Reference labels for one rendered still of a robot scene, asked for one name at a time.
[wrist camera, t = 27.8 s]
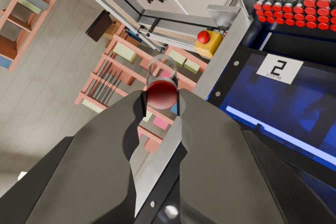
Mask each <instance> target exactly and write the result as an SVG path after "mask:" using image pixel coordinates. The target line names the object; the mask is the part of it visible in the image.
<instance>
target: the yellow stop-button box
mask: <svg viewBox="0 0 336 224"><path fill-rule="evenodd" d="M203 31H208V33H209V34H210V38H209V40H208V41H207V42H206V43H200V42H199V41H198V40H197V41H196V43H195V44H194V46H193V48H194V49H195V50H196V51H197V52H198V53H199V54H200V56H201V57H202V58H205V59H208V60H211V59H212V57H213V56H214V54H215V52H216V51H217V49H218V47H219V46H220V44H221V42H222V41H223V39H224V38H223V37H222V35H221V34H220V33H219V32H215V31H210V30H205V29H204V30H203Z"/></svg>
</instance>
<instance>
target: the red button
mask: <svg viewBox="0 0 336 224"><path fill-rule="evenodd" d="M209 39H210V34H209V33H208V31H206V30H202V31H201V32H199V33H198V35H197V40H198V41H199V42H200V43H201V44H204V43H206V42H207V41H208V40H209Z"/></svg>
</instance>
